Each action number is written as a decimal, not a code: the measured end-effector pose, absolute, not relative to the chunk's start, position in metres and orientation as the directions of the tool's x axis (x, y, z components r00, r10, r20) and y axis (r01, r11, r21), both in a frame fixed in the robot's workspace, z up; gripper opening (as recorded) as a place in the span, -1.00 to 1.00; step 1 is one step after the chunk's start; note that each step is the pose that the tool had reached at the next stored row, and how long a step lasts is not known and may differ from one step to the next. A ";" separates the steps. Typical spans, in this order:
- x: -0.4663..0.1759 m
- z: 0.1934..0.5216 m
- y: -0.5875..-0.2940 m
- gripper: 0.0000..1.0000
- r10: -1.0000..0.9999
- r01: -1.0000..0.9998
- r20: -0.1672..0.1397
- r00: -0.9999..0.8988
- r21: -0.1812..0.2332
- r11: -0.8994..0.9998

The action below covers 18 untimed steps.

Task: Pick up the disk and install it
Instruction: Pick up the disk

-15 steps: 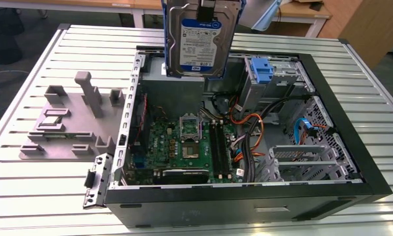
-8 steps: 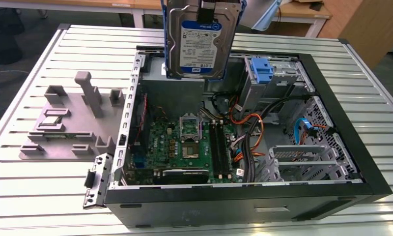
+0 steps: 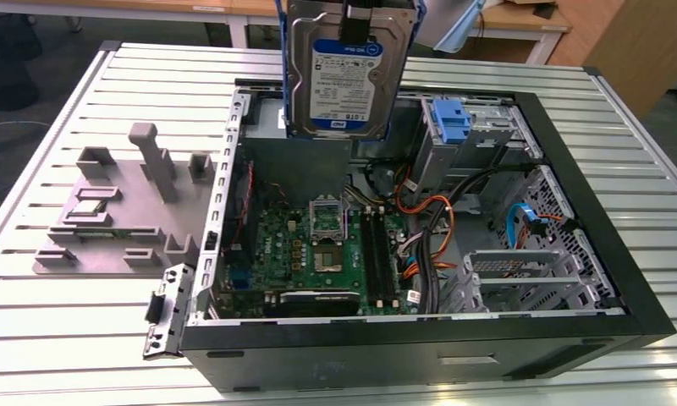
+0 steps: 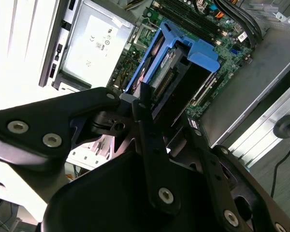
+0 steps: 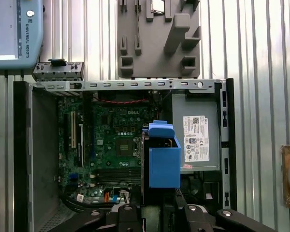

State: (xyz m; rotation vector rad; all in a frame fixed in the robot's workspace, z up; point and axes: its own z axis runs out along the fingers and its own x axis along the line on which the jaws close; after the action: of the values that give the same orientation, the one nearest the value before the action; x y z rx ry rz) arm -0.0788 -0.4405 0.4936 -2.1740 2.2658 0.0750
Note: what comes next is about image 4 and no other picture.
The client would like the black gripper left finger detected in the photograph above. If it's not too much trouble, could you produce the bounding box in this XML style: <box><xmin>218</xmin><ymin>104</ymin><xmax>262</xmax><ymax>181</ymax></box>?
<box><xmin>0</xmin><ymin>81</ymin><xmax>182</xmax><ymax>216</ymax></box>

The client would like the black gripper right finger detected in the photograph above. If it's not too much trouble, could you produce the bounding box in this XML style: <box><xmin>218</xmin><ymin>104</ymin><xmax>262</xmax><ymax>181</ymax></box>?
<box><xmin>183</xmin><ymin>111</ymin><xmax>290</xmax><ymax>232</ymax></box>

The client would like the hard disk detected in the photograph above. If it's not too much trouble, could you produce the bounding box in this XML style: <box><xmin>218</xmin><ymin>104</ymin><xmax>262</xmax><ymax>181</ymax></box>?
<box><xmin>122</xmin><ymin>20</ymin><xmax>219</xmax><ymax>121</ymax></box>

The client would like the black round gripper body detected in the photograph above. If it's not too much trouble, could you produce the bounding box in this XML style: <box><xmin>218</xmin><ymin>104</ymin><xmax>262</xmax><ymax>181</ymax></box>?
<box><xmin>38</xmin><ymin>151</ymin><xmax>224</xmax><ymax>232</ymax></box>

